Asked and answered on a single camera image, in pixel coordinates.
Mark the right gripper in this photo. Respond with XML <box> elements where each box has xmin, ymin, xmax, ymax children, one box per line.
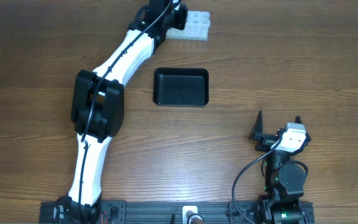
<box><xmin>248</xmin><ymin>110</ymin><xmax>305</xmax><ymax>153</ymax></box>

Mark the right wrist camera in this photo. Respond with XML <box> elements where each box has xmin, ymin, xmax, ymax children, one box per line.
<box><xmin>278</xmin><ymin>122</ymin><xmax>308</xmax><ymax>153</ymax></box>

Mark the clear test tube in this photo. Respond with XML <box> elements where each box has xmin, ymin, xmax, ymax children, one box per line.
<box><xmin>157</xmin><ymin>73</ymin><xmax>165</xmax><ymax>105</ymax></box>

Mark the black cable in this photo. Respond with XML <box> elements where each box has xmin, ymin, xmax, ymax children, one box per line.
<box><xmin>80</xmin><ymin>0</ymin><xmax>175</xmax><ymax>144</ymax></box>
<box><xmin>231</xmin><ymin>138</ymin><xmax>283</xmax><ymax>224</ymax></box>

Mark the black tray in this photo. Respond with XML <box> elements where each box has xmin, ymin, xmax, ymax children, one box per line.
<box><xmin>152</xmin><ymin>67</ymin><xmax>210</xmax><ymax>108</ymax></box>

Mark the white test tube rack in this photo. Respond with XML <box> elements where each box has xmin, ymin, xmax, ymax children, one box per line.
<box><xmin>165</xmin><ymin>10</ymin><xmax>212</xmax><ymax>42</ymax></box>

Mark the mounting rail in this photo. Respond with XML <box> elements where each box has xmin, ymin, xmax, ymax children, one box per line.
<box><xmin>39</xmin><ymin>200</ymin><xmax>316</xmax><ymax>224</ymax></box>

